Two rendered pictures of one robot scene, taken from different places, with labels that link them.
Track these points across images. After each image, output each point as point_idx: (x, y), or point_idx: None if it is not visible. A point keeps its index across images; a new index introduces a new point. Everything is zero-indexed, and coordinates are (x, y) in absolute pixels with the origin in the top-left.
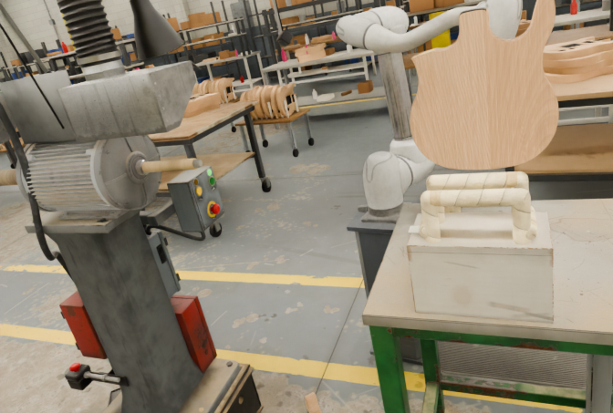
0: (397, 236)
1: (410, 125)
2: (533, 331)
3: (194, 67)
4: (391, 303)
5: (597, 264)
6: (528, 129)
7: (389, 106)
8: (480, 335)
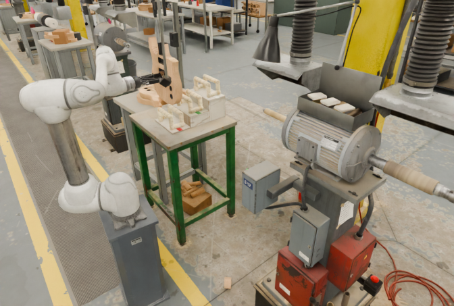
0: (195, 135)
1: (182, 88)
2: None
3: (255, 63)
4: (227, 120)
5: None
6: None
7: (80, 157)
8: None
